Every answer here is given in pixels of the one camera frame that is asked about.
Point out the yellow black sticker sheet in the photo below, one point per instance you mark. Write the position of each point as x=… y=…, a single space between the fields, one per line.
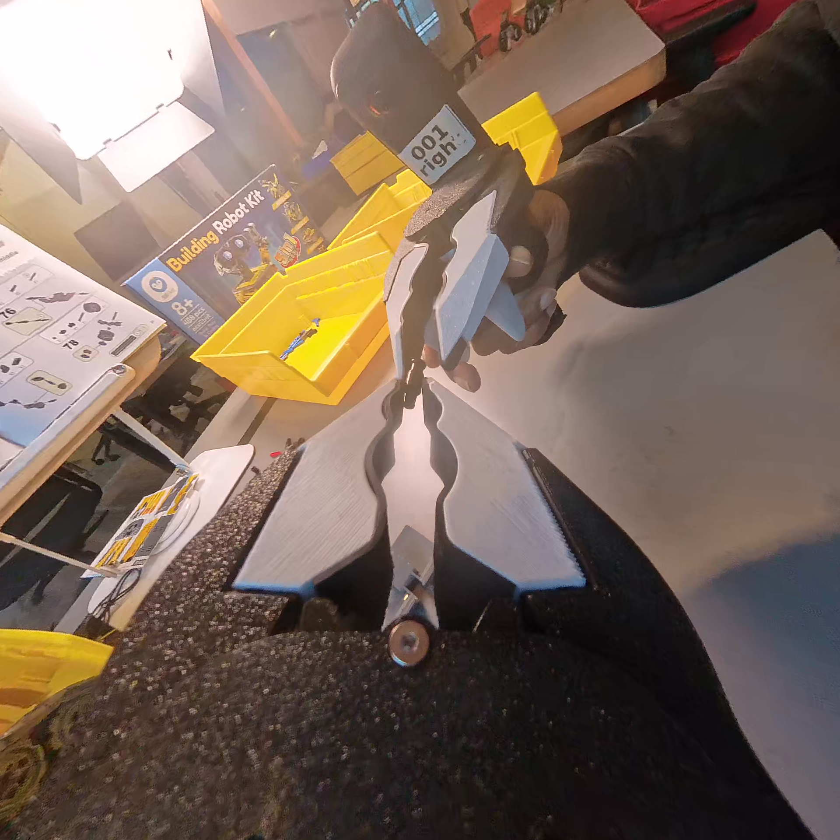
x=144 y=525

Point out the robot kit box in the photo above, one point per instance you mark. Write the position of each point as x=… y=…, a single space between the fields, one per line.
x=216 y=262

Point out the instruction booklet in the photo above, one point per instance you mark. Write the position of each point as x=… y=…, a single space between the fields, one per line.
x=59 y=328

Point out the studio light panel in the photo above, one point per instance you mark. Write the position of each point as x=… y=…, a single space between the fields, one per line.
x=98 y=72

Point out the wide yellow plastic bin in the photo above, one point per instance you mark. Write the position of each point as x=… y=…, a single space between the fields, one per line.
x=262 y=341

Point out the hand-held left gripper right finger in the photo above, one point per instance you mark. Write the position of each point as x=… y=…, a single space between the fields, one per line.
x=505 y=512

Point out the white-top side table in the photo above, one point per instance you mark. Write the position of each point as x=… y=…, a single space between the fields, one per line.
x=577 y=72

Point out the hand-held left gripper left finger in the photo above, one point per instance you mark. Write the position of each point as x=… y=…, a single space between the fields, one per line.
x=315 y=518

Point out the pile of blue tan parts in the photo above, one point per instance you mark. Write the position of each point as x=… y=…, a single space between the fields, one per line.
x=298 y=338

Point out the black axle connector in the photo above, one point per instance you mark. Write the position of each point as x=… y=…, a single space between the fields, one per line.
x=412 y=390

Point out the silver panel toy piece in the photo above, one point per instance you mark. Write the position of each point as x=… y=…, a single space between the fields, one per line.
x=410 y=571

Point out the deep yellow plastic bin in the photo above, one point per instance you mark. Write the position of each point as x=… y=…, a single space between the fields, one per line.
x=46 y=663

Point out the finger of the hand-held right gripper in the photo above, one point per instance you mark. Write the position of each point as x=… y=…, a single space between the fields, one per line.
x=403 y=308
x=472 y=275

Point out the person's right forearm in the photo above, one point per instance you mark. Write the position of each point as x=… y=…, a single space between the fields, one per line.
x=709 y=164

